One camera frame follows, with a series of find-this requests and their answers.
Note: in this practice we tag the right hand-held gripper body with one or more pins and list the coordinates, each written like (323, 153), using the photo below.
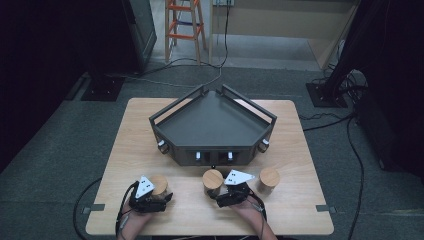
(235, 196)

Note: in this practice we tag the light wooden cabinet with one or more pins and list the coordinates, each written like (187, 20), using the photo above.
(283, 20)

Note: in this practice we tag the wooden ladder with orange braces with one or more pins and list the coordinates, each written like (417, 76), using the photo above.
(182, 35)

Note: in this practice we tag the black corner shelf rack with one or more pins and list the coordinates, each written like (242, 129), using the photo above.
(213, 123)

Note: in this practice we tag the white power strip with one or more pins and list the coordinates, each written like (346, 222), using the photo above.
(223, 2)

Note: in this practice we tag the dark equipment box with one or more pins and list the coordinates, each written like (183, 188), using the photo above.
(380, 133)

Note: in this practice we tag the glass jar with green contents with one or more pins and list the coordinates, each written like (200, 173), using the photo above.
(212, 178)

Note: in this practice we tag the person's right hand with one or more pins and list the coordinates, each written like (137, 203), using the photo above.
(248, 211)

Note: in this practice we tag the glass jar with brown contents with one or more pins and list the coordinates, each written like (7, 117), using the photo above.
(269, 176)

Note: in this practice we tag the black square stand base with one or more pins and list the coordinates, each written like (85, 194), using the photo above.
(103, 88)

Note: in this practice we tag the person's left hand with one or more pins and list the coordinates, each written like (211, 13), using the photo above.
(133, 218)

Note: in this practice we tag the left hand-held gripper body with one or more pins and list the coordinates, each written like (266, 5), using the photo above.
(146, 203)

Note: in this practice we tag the grey table edge bracket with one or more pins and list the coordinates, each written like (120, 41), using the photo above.
(325, 208)
(93, 208)

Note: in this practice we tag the glass jar with pale beans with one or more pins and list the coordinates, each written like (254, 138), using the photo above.
(160, 183)

